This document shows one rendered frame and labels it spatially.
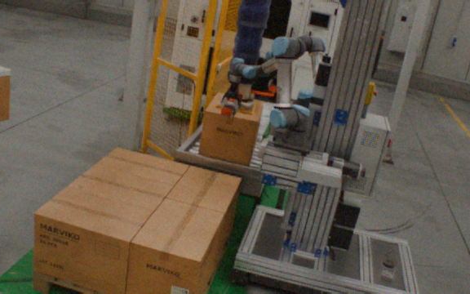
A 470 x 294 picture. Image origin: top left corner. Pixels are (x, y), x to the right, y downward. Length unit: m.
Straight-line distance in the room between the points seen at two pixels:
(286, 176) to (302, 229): 0.51
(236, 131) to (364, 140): 1.03
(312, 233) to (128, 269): 1.34
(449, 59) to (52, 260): 10.95
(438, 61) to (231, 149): 9.35
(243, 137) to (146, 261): 1.39
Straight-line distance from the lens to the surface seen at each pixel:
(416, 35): 6.39
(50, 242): 3.04
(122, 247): 2.82
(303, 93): 3.55
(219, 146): 3.83
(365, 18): 3.15
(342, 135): 3.28
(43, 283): 3.24
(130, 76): 4.62
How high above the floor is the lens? 2.04
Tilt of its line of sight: 20 degrees down
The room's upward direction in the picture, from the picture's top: 11 degrees clockwise
